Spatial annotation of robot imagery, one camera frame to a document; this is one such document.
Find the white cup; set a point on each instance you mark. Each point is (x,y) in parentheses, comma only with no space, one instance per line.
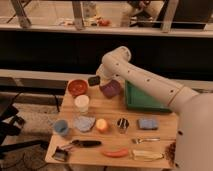
(82,103)

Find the black office chair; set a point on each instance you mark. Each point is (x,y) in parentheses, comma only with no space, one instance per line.
(8,118)

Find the blue sponge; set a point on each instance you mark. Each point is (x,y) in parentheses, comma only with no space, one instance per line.
(147,124)

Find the black eraser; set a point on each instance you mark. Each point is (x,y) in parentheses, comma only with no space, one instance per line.
(92,81)

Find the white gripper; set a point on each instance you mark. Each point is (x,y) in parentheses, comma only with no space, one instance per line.
(105,75)

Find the green plastic tray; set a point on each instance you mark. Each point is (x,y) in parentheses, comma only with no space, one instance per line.
(137,99)

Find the red yellow apple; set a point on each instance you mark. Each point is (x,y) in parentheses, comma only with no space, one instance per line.
(102,125)

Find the brown grape bunch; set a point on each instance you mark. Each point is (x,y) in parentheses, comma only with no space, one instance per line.
(170,153)

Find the blue crumpled cloth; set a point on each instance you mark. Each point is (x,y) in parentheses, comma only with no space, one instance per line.
(83,123)

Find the blue cup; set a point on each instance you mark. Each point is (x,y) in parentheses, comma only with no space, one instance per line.
(61,127)

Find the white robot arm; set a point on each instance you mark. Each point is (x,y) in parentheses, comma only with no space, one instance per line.
(194,141)

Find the black handled peeler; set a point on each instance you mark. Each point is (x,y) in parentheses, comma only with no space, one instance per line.
(61,153)

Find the red bowl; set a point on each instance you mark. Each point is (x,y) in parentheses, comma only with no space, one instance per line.
(77,87)

